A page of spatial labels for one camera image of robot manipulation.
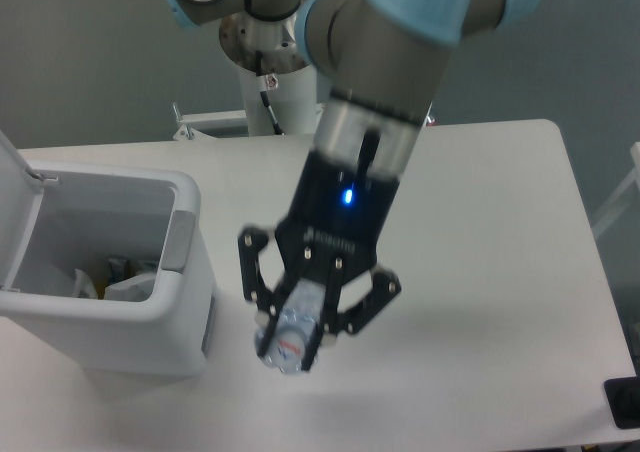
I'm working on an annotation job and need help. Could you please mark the clear plastic bottle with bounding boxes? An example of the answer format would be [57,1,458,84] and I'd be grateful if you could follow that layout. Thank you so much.
[261,279,326,374]

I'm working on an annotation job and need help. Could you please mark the black device at table edge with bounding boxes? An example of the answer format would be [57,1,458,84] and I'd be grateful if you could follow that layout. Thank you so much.
[604,376,639,430]

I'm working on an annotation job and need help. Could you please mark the white frame at right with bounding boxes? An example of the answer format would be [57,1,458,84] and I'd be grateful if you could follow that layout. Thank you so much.
[591,142,639,240]

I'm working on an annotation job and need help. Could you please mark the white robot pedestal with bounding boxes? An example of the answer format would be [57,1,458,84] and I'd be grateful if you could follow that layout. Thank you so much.
[171,11,331,141]

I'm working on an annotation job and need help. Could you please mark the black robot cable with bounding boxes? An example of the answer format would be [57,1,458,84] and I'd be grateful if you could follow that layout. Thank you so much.
[254,49,286,136]

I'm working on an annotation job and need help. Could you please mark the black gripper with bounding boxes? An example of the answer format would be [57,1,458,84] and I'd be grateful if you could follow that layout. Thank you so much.
[238,152,402,372]

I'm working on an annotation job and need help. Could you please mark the white trash can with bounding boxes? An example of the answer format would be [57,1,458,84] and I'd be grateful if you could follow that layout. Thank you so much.
[1,139,215,376]

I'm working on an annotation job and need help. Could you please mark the trash inside can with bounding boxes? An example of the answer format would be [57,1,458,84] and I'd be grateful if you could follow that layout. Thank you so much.
[71,257,159,302]

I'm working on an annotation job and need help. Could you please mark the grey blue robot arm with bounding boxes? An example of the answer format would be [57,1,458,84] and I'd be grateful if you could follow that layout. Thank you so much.
[167,0,540,373]

